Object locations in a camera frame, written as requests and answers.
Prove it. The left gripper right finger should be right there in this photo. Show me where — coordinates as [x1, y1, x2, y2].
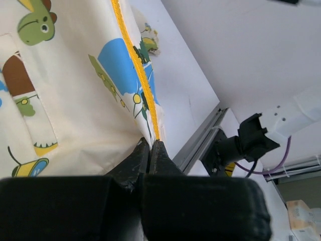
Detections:
[144, 141, 272, 240]

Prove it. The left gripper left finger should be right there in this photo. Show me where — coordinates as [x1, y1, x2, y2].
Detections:
[1, 139, 149, 240]

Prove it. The cream dinosaur print hooded jacket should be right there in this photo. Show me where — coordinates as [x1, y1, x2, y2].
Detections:
[1, 1, 165, 178]

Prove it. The cardboard tissue box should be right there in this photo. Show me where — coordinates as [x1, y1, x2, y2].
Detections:
[286, 200, 316, 231]

